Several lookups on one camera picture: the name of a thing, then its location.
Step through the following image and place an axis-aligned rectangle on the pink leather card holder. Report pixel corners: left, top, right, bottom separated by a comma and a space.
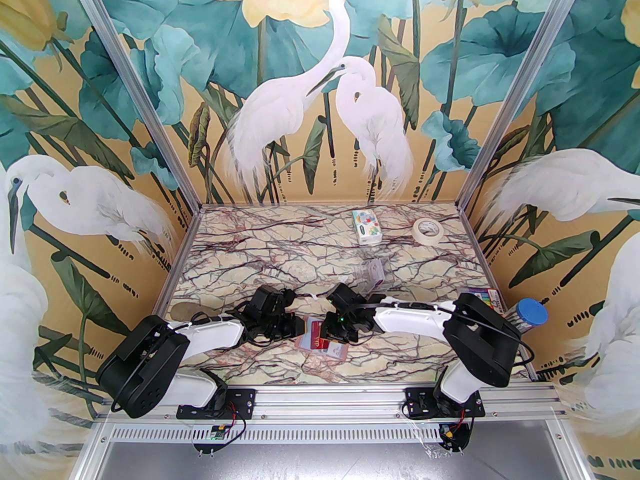
295, 318, 349, 361

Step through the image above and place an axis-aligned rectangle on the clear acrylic card stand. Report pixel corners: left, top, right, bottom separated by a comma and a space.
356, 259, 388, 289

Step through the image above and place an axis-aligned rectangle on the white patterned tissue pack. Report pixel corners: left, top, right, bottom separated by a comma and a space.
351, 209, 384, 246

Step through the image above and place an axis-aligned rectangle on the cream masking tape roll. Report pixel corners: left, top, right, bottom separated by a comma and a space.
412, 218, 446, 244

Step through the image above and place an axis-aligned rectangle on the small controller circuit board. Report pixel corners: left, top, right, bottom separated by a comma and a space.
194, 420, 236, 455
437, 420, 474, 454

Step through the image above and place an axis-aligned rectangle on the perforated metal panel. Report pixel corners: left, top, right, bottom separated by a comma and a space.
75, 422, 593, 480

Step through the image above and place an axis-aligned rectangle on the colourful marker pen pack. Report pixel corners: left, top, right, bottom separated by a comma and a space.
472, 288, 502, 314

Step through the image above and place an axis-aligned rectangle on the clear tube blue lid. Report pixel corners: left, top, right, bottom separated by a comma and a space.
505, 298, 549, 337

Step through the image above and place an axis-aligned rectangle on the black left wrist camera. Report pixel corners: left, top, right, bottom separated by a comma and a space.
250, 287, 296, 316

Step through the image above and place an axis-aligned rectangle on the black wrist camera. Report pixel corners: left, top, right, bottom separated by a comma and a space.
250, 287, 296, 316
332, 283, 368, 311

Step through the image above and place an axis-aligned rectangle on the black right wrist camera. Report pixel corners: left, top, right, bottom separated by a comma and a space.
332, 283, 368, 311

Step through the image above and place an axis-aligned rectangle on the aluminium front rail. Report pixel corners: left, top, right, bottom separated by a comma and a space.
95, 385, 571, 424

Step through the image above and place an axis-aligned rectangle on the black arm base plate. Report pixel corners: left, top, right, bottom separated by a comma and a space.
404, 387, 487, 419
177, 388, 257, 421

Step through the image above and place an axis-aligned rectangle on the aluminium frame post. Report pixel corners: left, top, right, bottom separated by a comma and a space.
457, 0, 588, 211
64, 0, 203, 209

